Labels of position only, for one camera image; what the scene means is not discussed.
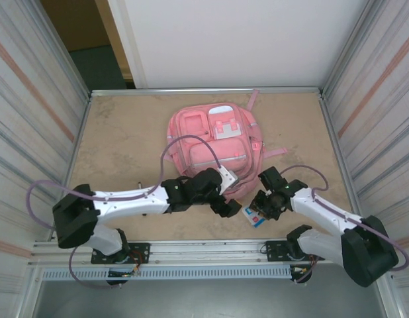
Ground corrugated side panel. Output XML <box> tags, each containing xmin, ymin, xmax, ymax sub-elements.
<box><xmin>320</xmin><ymin>0</ymin><xmax>409</xmax><ymax>318</ymax></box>
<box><xmin>0</xmin><ymin>0</ymin><xmax>92</xmax><ymax>318</ymax></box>

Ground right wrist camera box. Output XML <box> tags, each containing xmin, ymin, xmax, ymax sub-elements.
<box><xmin>258</xmin><ymin>167</ymin><xmax>289</xmax><ymax>193</ymax></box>

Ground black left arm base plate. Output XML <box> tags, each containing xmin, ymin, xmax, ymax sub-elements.
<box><xmin>91</xmin><ymin>242</ymin><xmax>151</xmax><ymax>265</ymax></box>

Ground small circuit board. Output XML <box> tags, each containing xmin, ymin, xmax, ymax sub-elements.
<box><xmin>107</xmin><ymin>268</ymin><xmax>141</xmax><ymax>278</ymax></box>

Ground blue white card packet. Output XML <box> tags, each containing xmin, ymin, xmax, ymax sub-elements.
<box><xmin>242</xmin><ymin>205</ymin><xmax>268</xmax><ymax>229</ymax></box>

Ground aluminium mounting rail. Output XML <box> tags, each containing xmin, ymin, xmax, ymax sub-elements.
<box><xmin>32</xmin><ymin>237</ymin><xmax>389</xmax><ymax>266</ymax></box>

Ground grey slotted cable duct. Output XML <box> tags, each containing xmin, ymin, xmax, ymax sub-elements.
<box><xmin>42</xmin><ymin>264</ymin><xmax>293</xmax><ymax>282</ymax></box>

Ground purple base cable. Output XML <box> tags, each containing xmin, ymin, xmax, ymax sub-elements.
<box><xmin>68</xmin><ymin>246</ymin><xmax>110</xmax><ymax>290</ymax></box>
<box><xmin>295</xmin><ymin>256</ymin><xmax>326</xmax><ymax>284</ymax></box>

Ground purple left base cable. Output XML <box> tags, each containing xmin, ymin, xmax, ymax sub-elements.
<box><xmin>68</xmin><ymin>246</ymin><xmax>110</xmax><ymax>290</ymax></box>

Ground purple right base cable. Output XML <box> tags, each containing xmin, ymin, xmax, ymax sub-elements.
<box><xmin>295</xmin><ymin>256</ymin><xmax>326</xmax><ymax>284</ymax></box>

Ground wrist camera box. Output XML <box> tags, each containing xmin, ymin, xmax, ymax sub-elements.
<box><xmin>258</xmin><ymin>167</ymin><xmax>289</xmax><ymax>193</ymax></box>
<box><xmin>217</xmin><ymin>167</ymin><xmax>240</xmax><ymax>195</ymax></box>

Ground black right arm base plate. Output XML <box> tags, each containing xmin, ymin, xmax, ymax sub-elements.
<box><xmin>264</xmin><ymin>240</ymin><xmax>326</xmax><ymax>262</ymax></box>

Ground pink school backpack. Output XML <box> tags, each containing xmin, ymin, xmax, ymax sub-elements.
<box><xmin>166</xmin><ymin>88</ymin><xmax>288</xmax><ymax>205</ymax></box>

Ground aluminium table edge rail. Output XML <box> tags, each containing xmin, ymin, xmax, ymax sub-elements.
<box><xmin>90</xmin><ymin>86</ymin><xmax>324</xmax><ymax>99</ymax></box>

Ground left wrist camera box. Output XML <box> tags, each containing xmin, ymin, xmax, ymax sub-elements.
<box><xmin>217</xmin><ymin>167</ymin><xmax>240</xmax><ymax>195</ymax></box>

